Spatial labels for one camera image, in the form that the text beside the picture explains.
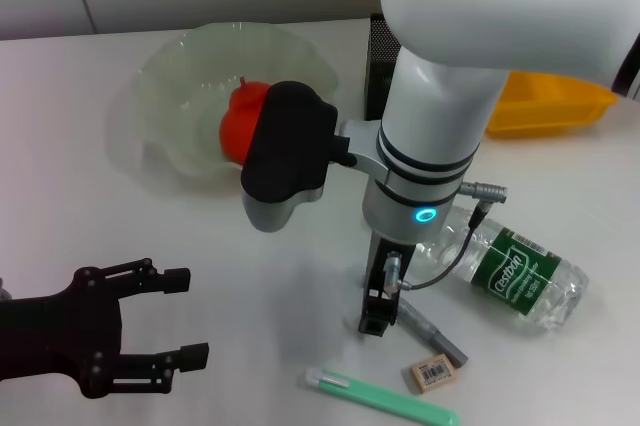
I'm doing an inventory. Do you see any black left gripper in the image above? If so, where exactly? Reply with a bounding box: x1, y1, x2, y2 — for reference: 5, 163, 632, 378
0, 257, 211, 400

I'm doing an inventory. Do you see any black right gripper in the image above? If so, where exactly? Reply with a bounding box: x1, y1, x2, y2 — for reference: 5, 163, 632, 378
357, 232, 417, 338

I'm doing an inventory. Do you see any green utility knife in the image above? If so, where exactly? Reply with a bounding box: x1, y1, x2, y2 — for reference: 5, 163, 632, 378
304, 366, 461, 426

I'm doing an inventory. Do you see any clear green-label water bottle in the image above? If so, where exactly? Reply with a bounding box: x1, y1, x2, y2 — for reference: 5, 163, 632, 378
414, 205, 591, 332

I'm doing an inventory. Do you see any orange fruit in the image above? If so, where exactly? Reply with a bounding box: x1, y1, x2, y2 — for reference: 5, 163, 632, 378
217, 75, 272, 165

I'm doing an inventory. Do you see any grey marker pen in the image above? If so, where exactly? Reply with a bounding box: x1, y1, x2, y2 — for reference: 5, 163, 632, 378
396, 297, 470, 367

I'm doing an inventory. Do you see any beige eraser with barcode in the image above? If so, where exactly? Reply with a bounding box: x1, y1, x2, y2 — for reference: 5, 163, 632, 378
409, 352, 458, 394

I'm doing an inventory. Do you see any green glass fruit plate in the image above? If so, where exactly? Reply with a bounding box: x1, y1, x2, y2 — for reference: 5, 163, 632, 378
130, 20, 341, 193

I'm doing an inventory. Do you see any black mesh pen holder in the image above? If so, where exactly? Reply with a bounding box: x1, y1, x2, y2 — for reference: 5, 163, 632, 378
363, 12, 404, 122

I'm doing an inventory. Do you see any yellow plastic bin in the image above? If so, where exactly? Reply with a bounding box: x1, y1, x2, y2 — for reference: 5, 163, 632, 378
484, 0, 619, 140

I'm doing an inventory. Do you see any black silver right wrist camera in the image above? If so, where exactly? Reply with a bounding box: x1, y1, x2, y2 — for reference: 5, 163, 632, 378
239, 80, 359, 234

